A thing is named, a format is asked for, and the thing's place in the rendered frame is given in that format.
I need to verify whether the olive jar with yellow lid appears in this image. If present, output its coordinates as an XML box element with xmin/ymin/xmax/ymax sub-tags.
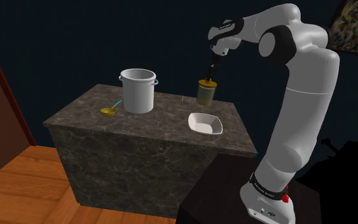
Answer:
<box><xmin>196</xmin><ymin>79</ymin><xmax>218</xmax><ymax>107</ymax></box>

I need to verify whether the white square bowl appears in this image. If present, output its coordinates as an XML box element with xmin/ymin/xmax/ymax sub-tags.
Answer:
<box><xmin>187</xmin><ymin>112</ymin><xmax>224</xmax><ymax>136</ymax></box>

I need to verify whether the white stock pot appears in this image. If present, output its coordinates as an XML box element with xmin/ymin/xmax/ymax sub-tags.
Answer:
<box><xmin>118</xmin><ymin>68</ymin><xmax>160</xmax><ymax>115</ymax></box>

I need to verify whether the dark robot stand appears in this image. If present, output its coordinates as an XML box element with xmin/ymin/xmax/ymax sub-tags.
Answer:
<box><xmin>176</xmin><ymin>153</ymin><xmax>322</xmax><ymax>224</ymax></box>

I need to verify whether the yellow ladle with blue handle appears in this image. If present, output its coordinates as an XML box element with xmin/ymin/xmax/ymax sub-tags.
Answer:
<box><xmin>100</xmin><ymin>99</ymin><xmax>123</xmax><ymax>118</ymax></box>

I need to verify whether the framed colourful wall picture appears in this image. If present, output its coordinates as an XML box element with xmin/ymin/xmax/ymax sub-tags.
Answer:
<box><xmin>326</xmin><ymin>0</ymin><xmax>358</xmax><ymax>57</ymax></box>

